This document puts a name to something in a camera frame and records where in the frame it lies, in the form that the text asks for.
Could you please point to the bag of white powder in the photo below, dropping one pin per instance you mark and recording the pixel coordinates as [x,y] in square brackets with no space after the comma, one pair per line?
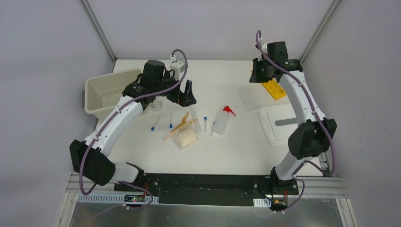
[185,138]

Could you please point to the aluminium frame rail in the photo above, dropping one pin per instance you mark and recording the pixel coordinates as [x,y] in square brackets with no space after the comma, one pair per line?
[73,185]

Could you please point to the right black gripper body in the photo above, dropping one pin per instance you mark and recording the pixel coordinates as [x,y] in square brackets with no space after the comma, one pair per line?
[256,72]

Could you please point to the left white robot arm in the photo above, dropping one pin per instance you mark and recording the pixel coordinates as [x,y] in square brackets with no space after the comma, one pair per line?
[90,156]

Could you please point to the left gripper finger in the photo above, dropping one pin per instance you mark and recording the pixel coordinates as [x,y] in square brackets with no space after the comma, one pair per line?
[188,88]
[186,100]

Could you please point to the beige plastic bin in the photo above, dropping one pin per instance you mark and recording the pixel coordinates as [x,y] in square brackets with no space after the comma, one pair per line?
[102,93]

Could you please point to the small glass flask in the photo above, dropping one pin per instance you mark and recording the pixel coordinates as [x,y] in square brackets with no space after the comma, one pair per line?
[157,104]

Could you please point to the clear plastic tube rack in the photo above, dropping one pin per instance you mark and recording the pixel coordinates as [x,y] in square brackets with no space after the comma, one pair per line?
[248,98]

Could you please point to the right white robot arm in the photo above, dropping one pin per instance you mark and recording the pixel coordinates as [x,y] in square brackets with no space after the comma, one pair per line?
[314,131]

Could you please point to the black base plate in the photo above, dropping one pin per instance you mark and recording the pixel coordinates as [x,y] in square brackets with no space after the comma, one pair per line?
[218,190]

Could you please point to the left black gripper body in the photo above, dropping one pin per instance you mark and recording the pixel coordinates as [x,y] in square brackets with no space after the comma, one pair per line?
[178,95]

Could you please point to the yellow test tube rack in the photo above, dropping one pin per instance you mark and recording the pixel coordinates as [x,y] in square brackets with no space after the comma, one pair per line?
[274,89]

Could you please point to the white bin lid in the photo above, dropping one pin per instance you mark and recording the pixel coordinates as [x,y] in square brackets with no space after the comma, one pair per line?
[278,123]

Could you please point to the clear pipette by bottle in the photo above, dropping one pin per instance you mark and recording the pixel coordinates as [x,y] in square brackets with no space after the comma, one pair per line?
[212,130]

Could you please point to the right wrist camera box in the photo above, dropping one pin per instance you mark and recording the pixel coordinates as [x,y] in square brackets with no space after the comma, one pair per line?
[264,47]

